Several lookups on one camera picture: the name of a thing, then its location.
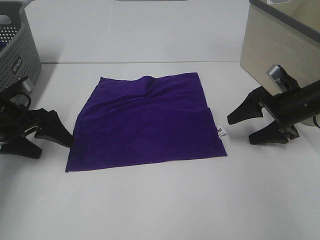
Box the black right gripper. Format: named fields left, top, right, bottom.
left=227, top=87, right=303, bottom=145

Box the purple towel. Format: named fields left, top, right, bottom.
left=65, top=72, right=227, bottom=172

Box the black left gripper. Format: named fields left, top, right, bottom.
left=0, top=93, right=73, bottom=159

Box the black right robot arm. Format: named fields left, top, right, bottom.
left=227, top=81, right=320, bottom=145

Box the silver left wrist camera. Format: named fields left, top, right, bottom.
left=16, top=76, right=35, bottom=95

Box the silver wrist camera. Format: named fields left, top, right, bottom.
left=266, top=64, right=289, bottom=93
left=16, top=76, right=35, bottom=95

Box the beige storage bin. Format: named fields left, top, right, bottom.
left=240, top=0, right=320, bottom=95

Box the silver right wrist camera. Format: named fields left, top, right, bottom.
left=266, top=64, right=289, bottom=93

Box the grey perforated laundry basket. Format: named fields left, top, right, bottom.
left=0, top=0, right=42, bottom=91

